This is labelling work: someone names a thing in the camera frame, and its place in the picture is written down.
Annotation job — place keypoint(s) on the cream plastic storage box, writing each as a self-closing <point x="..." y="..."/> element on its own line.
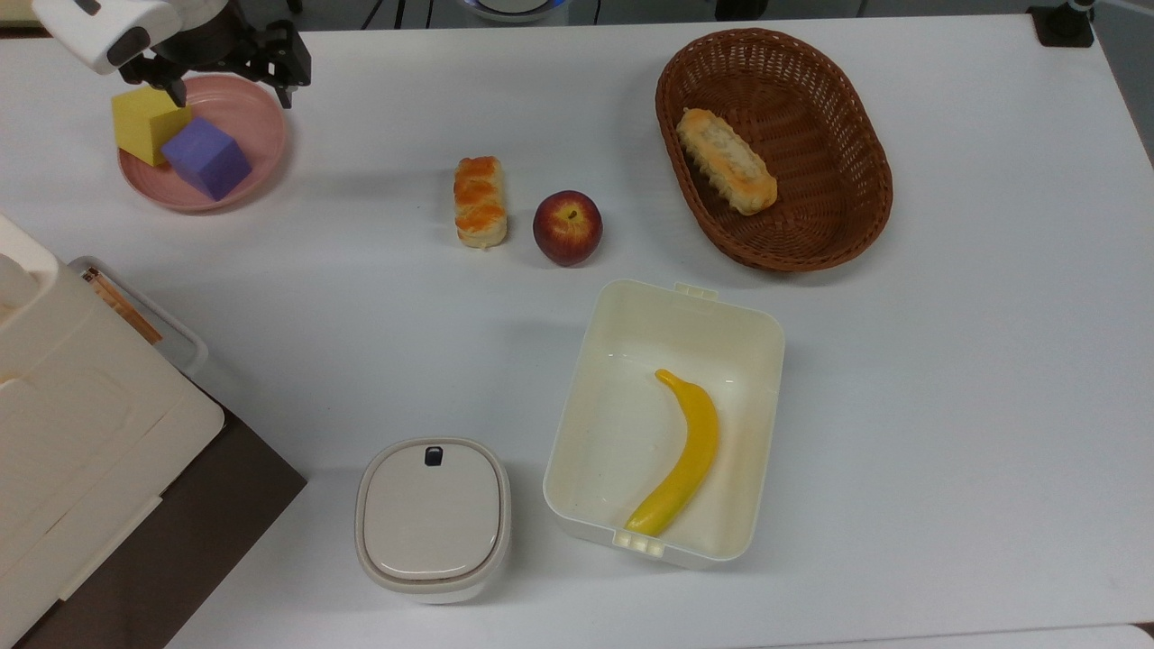
<point x="613" y="406"/>

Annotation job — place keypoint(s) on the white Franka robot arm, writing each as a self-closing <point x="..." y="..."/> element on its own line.
<point x="90" y="27"/>

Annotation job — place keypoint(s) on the yellow foam cube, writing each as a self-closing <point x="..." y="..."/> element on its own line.
<point x="144" y="122"/>

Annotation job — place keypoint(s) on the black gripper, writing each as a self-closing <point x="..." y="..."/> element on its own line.
<point x="216" y="41"/>

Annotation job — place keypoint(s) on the purple foam cube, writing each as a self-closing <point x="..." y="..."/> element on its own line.
<point x="207" y="158"/>

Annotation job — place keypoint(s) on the pink plate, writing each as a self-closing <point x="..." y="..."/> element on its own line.
<point x="257" y="126"/>

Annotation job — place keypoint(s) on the red apple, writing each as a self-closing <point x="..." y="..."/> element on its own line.
<point x="568" y="230"/>

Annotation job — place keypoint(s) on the orange glazed braided bread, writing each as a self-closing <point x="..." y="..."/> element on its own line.
<point x="480" y="203"/>

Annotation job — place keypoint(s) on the long baked bread roll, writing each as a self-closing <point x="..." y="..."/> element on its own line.
<point x="726" y="162"/>

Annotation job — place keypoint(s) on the dark brown drawer unit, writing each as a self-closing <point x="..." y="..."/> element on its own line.
<point x="207" y="523"/>

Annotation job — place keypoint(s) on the black stand base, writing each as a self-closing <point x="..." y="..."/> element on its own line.
<point x="1059" y="27"/>

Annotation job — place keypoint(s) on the small cream lidded bin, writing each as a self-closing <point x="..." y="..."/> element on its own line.
<point x="433" y="523"/>

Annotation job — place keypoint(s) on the brown wicker basket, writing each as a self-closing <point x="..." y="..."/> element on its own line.
<point x="811" y="90"/>

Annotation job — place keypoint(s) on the yellow banana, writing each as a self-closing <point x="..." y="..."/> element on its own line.
<point x="694" y="442"/>

